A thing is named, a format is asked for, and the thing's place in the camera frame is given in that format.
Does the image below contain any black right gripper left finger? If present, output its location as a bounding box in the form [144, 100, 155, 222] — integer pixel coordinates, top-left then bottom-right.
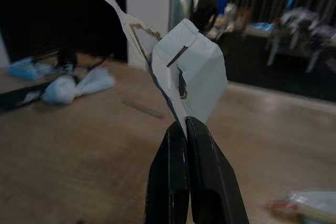
[143, 121, 190, 224]

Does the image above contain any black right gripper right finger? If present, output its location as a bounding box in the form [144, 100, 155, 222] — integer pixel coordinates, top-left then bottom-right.
[185, 115, 250, 224]

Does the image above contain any white torn paper carton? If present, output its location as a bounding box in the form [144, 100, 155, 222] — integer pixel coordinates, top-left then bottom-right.
[68, 0, 228, 127]

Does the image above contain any clear plastic snack package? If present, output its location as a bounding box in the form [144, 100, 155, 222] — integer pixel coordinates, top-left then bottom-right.
[270, 191, 336, 224]

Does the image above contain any pale blue crumpled bag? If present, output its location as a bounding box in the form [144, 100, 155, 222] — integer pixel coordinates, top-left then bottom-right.
[41, 68, 116, 105]

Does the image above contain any black flat strip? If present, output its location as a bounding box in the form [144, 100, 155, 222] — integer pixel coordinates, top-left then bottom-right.
[0, 82, 50, 112]

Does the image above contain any blue face mask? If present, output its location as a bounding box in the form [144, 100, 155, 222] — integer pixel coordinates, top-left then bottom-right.
[7, 57, 37, 80]

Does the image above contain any black tangled cable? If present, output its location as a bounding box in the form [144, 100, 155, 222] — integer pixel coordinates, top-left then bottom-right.
[55, 48, 113, 70]

